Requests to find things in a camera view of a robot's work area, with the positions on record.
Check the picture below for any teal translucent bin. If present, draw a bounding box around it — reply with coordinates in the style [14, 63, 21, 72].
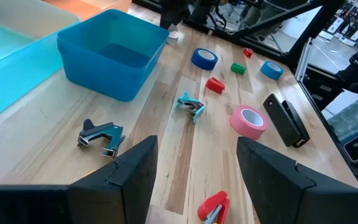
[0, 0, 82, 129]

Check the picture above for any black stapler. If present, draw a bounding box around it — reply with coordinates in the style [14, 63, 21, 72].
[262, 93, 311, 148]

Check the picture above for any orange translucent bin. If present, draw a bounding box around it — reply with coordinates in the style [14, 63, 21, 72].
[42, 0, 133, 21]

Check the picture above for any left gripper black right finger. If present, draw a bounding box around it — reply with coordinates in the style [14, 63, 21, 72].
[236, 136, 358, 224]

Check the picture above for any pink tape roll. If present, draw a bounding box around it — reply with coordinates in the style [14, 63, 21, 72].
[229, 105, 269, 141]

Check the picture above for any light blue tape roll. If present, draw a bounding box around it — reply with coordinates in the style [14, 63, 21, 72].
[260, 60, 285, 80]

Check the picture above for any blue plastic bin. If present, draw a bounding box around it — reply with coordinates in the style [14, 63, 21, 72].
[57, 8, 170, 103]

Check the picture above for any silver aluminium bar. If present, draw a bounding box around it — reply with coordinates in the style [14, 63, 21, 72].
[295, 37, 314, 82]

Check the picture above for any dark teal staple remover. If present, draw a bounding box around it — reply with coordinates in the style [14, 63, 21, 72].
[76, 118, 126, 159]

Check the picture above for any dark blue tape roll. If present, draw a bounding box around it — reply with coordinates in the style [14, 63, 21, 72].
[191, 47, 219, 71]

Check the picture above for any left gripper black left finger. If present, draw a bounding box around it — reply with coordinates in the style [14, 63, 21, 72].
[0, 135, 159, 224]

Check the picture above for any green mini stapler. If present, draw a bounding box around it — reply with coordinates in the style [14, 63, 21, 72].
[230, 62, 247, 76]

